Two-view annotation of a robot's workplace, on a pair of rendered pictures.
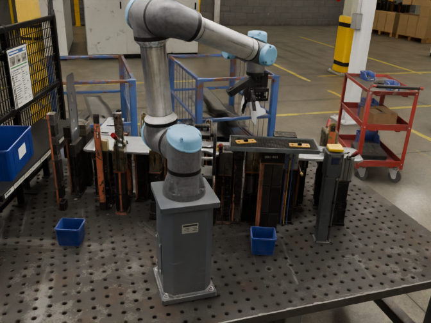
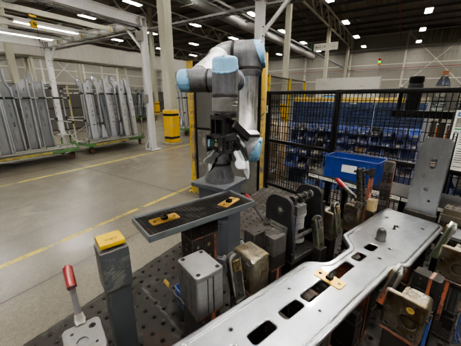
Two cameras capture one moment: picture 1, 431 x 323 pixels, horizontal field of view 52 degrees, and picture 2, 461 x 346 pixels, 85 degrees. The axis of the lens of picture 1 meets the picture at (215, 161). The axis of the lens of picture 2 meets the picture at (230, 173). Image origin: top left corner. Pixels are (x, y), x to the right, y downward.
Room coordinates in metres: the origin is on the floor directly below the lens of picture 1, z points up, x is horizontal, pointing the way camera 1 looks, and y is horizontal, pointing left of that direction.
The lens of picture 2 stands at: (2.36, -0.62, 1.50)
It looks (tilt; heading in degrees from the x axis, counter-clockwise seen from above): 17 degrees down; 141
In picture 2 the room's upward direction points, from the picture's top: straight up
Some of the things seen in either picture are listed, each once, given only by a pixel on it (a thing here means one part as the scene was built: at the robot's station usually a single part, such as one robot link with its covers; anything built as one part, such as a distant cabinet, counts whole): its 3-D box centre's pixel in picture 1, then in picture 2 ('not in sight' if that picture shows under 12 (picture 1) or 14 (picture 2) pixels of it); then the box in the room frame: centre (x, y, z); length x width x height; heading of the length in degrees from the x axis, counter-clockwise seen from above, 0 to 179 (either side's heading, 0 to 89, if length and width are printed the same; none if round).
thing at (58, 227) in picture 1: (70, 232); not in sight; (1.64, 0.62, 0.74); 0.11 x 0.10 x 0.09; 89
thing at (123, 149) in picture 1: (120, 179); (349, 239); (1.91, 0.45, 0.88); 0.07 x 0.06 x 0.35; 179
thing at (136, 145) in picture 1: (222, 148); (327, 284); (2.07, -0.04, 1.00); 1.38 x 0.22 x 0.02; 89
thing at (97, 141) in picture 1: (99, 164); (364, 219); (1.92, 0.55, 0.95); 0.03 x 0.01 x 0.50; 89
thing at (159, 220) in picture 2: (299, 144); (164, 217); (1.72, -0.35, 1.17); 0.08 x 0.04 x 0.01; 89
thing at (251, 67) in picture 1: (254, 66); (226, 105); (1.75, -0.14, 1.48); 0.08 x 0.08 x 0.05
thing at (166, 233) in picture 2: (273, 144); (197, 211); (1.73, -0.24, 1.16); 0.37 x 0.14 x 0.02; 89
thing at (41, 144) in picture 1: (25, 152); (385, 188); (1.88, 0.89, 1.02); 0.90 x 0.22 x 0.03; 179
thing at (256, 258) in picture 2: (251, 182); (250, 304); (1.91, -0.17, 0.89); 0.13 x 0.11 x 0.38; 179
